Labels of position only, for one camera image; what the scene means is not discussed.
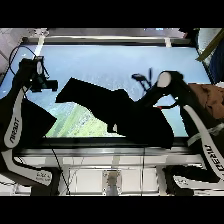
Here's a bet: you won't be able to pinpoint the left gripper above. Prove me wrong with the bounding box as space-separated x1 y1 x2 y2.
31 78 59 93

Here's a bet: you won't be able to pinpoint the dark blue jeans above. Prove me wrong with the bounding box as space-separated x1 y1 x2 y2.
54 77 175 150

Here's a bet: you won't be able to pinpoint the black garment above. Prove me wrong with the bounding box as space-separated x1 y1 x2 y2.
21 97 58 138

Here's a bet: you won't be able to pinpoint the brown garment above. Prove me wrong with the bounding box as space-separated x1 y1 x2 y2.
187 82 224 121

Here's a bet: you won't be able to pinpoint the black cable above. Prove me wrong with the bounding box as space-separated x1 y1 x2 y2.
8 44 38 77
49 142 72 196

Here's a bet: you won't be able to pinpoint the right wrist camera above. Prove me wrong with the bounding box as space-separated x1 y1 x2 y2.
131 67 155 93

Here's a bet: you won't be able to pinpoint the silver frame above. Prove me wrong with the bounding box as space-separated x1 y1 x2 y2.
13 33 224 196

